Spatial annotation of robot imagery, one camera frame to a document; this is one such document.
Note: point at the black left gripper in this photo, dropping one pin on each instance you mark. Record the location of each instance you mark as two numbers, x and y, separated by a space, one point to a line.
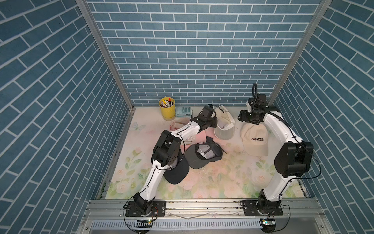
214 121

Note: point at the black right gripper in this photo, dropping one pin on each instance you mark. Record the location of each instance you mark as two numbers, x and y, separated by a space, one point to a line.
242 116

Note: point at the cream white baseball cap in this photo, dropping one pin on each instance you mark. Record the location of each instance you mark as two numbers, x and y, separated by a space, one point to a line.
225 124

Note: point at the beige Colorado baseball cap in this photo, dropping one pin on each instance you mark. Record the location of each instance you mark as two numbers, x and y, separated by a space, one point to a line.
255 139

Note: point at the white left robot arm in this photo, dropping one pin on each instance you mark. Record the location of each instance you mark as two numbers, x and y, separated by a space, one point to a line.
168 158

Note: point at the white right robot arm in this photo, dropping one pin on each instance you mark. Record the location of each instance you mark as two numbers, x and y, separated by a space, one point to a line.
291 162

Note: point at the pink baseball cap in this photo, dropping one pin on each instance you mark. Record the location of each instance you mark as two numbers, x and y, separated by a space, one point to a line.
191 134

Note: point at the grey baseball cap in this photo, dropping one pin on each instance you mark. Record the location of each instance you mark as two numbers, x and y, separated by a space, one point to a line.
200 155

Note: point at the black baseball cap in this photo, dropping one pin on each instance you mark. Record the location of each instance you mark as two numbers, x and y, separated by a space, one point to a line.
179 172

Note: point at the yellow pen holder cup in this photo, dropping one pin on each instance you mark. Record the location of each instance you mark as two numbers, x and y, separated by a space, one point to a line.
167 107

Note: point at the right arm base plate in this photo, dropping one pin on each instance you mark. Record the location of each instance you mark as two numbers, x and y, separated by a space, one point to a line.
253 207

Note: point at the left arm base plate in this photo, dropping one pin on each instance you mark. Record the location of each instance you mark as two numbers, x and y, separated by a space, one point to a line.
155 208

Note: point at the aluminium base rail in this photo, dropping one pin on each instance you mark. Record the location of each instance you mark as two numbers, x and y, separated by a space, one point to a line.
205 216

